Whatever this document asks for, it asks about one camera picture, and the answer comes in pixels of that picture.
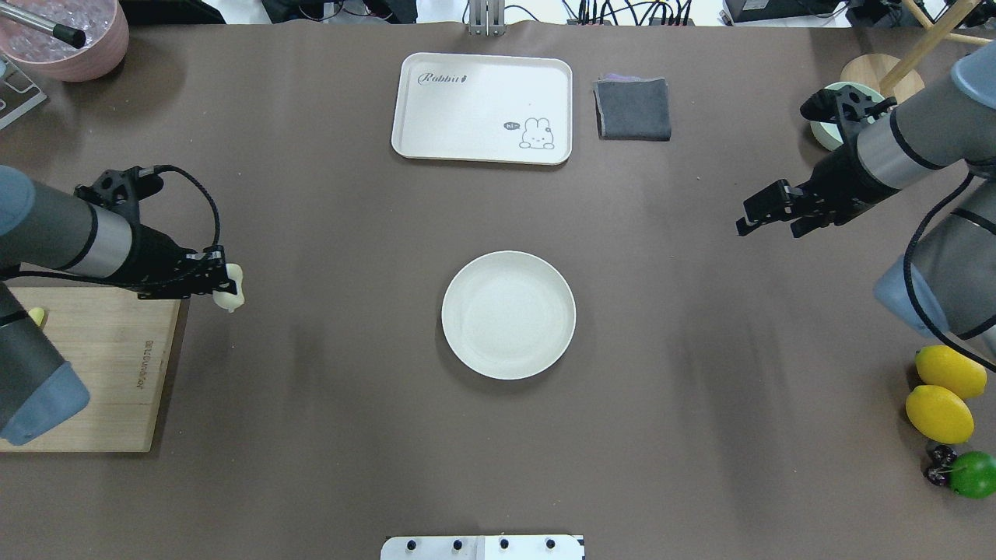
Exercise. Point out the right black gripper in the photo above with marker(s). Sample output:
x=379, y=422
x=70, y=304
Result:
x=839, y=180

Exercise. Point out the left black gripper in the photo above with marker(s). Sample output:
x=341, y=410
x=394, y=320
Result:
x=153, y=257

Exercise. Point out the white steamed bun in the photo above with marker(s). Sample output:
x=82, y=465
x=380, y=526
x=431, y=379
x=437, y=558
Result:
x=230, y=297

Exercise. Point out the cream round plate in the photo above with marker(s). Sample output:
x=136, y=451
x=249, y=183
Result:
x=508, y=315

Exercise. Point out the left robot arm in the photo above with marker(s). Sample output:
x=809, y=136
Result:
x=54, y=239

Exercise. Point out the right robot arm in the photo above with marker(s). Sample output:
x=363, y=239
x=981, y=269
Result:
x=942, y=284

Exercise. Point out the cream rectangular tray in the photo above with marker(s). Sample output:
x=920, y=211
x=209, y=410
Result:
x=484, y=108

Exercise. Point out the mint green bowl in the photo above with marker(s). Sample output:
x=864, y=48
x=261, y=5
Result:
x=828, y=134

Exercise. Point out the wooden cutting board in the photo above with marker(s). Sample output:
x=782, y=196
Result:
x=121, y=348

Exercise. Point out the grey folded cloth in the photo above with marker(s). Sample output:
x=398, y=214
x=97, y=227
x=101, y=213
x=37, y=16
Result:
x=633, y=109

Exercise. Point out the yellow plastic knife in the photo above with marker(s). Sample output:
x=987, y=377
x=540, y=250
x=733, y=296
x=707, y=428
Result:
x=38, y=315

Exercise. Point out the yellow lemon far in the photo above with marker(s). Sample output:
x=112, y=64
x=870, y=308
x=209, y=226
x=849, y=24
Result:
x=944, y=367

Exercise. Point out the yellow lemon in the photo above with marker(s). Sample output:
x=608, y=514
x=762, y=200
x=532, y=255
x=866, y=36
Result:
x=944, y=367
x=939, y=414

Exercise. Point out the yellow lemon near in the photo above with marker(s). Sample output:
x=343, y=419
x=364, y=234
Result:
x=939, y=414

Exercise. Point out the pink bowl with ice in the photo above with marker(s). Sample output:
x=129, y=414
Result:
x=107, y=39

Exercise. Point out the metal muddler stick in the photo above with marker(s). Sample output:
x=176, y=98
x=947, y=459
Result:
x=68, y=35

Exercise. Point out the dark small fruit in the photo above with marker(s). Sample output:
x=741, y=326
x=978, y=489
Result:
x=941, y=458

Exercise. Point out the green lime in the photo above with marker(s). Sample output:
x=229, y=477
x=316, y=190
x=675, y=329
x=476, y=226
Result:
x=973, y=475

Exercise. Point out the white wire cup rack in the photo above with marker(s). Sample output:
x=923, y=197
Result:
x=19, y=93

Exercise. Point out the aluminium frame post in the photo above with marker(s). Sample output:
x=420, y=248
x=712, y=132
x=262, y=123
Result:
x=485, y=18

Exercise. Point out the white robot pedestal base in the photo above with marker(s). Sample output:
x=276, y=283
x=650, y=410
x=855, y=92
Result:
x=495, y=546

